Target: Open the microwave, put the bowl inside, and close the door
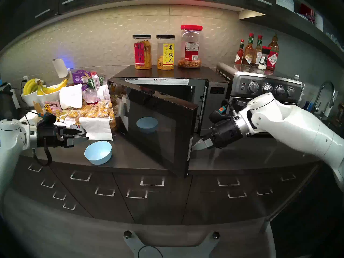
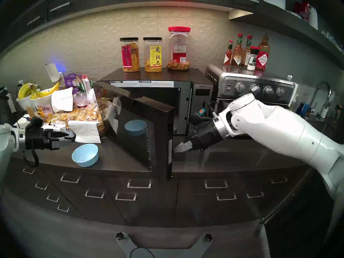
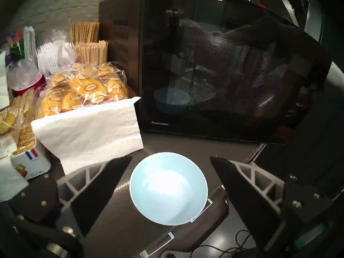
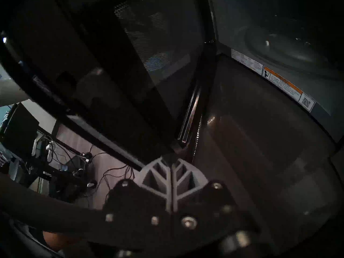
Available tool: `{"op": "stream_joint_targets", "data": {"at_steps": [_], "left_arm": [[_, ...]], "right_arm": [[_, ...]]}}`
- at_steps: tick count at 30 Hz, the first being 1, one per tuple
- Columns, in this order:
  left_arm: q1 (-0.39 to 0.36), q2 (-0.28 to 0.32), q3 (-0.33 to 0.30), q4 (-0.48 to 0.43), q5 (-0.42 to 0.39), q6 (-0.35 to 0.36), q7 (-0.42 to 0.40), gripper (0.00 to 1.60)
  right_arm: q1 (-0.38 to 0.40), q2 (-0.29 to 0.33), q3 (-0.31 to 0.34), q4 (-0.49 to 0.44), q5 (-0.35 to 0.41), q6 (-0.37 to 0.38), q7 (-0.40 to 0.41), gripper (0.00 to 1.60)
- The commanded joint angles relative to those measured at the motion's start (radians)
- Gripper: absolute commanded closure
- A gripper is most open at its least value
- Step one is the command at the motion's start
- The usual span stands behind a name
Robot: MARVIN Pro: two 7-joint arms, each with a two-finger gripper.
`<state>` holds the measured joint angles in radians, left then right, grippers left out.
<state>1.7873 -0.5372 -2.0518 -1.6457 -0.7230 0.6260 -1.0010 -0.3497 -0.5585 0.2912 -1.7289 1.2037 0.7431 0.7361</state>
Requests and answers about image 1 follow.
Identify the snack jar with red label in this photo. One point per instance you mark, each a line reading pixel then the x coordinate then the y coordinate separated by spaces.
pixel 142 56

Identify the biscuit box with French flag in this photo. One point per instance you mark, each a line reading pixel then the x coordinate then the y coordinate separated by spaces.
pixel 78 131

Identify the stack of white plates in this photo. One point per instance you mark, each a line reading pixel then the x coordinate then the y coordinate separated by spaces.
pixel 285 0

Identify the brown paper snack bag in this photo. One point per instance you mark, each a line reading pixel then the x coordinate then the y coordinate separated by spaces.
pixel 37 107

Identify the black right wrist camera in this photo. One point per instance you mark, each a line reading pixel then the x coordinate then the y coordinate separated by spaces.
pixel 216 116

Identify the light blue bowl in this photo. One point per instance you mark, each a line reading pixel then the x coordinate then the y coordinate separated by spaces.
pixel 98 152

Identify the yellow banana bunch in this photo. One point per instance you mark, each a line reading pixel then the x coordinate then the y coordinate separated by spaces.
pixel 53 88

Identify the large Tabasco bottle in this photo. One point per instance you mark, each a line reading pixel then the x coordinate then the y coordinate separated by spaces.
pixel 272 58

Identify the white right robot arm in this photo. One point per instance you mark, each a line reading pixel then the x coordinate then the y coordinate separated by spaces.
pixel 295 128

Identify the blue dish soap bottle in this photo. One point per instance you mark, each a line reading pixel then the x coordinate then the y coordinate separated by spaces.
pixel 307 106

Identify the pink Korean snack pack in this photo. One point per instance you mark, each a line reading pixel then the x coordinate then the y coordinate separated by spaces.
pixel 52 107

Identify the stainless steel toaster oven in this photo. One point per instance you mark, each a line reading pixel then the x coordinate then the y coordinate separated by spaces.
pixel 242 77

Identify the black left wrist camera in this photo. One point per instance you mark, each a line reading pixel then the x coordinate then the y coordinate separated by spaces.
pixel 47 119

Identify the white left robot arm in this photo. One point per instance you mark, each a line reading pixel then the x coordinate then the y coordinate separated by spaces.
pixel 10 147

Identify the large white paper napkin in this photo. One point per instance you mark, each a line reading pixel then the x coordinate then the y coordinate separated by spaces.
pixel 70 96

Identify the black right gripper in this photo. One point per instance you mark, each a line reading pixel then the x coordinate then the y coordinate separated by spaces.
pixel 225 132

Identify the orange-brown Tabasco bottle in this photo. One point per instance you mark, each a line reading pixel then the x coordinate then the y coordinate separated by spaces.
pixel 247 57

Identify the clear bag of madeleines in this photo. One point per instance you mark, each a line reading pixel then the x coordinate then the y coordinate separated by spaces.
pixel 99 111
pixel 68 114

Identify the snack jar with yellow label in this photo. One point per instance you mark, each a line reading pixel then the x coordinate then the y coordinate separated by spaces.
pixel 165 56

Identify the chrome kitchen faucet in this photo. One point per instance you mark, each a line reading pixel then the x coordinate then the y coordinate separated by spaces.
pixel 328 82

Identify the white paper napkin on basket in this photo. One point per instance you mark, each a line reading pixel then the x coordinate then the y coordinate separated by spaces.
pixel 96 128

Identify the dark wooden wall shelf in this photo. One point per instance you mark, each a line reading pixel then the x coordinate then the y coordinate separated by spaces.
pixel 290 22

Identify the small red Tabasco bottle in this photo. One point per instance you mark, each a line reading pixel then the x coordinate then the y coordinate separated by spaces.
pixel 239 57

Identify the greenish banana bunch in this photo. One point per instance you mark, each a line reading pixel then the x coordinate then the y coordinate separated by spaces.
pixel 29 86

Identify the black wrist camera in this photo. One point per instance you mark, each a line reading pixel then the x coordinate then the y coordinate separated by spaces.
pixel 216 116
pixel 47 119

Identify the white wall plug-in device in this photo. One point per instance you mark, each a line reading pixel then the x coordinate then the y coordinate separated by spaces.
pixel 60 68

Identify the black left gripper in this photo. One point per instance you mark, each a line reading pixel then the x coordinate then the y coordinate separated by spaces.
pixel 49 136

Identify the stack of red cups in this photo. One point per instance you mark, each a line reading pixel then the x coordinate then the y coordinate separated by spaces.
pixel 309 14

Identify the black dishwasher front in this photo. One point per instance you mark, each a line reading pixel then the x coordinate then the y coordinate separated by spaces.
pixel 314 225

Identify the white plastic forks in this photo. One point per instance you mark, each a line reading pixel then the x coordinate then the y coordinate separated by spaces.
pixel 103 92

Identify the purple snack bag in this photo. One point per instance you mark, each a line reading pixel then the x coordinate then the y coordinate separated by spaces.
pixel 80 76

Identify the black base knob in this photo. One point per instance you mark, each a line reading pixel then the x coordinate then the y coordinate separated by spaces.
pixel 127 234
pixel 216 235

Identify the dark wood drawer cabinet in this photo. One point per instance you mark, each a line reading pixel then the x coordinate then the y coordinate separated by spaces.
pixel 161 206

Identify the stack of white cups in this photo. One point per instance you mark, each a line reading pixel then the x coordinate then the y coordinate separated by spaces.
pixel 319 22

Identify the colourful sachet packets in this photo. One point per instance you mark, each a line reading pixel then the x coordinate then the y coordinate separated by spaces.
pixel 95 80

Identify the red cup with plastic wrap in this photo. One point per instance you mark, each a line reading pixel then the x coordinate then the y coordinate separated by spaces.
pixel 91 96

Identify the white shaker with red cap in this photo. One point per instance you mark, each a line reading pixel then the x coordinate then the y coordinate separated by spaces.
pixel 264 60

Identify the black glass microwave door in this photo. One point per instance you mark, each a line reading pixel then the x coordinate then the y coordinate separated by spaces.
pixel 161 142

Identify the clear jar with red lid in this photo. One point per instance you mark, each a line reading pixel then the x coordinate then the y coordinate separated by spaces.
pixel 190 52

